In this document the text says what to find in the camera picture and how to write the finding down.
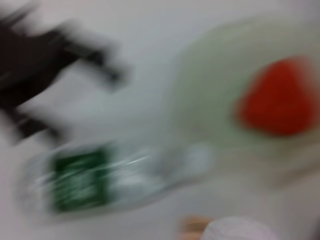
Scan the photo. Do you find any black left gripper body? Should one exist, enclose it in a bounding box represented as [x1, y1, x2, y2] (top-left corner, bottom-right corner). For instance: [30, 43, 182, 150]
[0, 9, 76, 111]

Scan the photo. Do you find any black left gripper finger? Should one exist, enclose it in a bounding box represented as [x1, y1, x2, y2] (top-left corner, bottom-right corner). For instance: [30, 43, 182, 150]
[9, 106, 61, 147]
[62, 37, 132, 85]

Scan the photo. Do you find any clear green-label water bottle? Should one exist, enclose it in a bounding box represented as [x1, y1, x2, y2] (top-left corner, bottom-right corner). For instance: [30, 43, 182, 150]
[14, 142, 216, 221]

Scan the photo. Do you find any red-orange soft orange fruit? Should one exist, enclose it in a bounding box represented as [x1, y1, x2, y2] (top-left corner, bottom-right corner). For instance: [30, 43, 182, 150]
[232, 56, 318, 137]

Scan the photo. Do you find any white paper ball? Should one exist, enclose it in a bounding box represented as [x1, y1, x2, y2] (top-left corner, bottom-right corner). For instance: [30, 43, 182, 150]
[201, 216, 278, 240]

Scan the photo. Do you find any green translucent glass fruit plate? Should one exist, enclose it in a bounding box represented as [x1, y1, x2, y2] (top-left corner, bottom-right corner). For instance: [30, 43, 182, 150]
[169, 17, 320, 181]

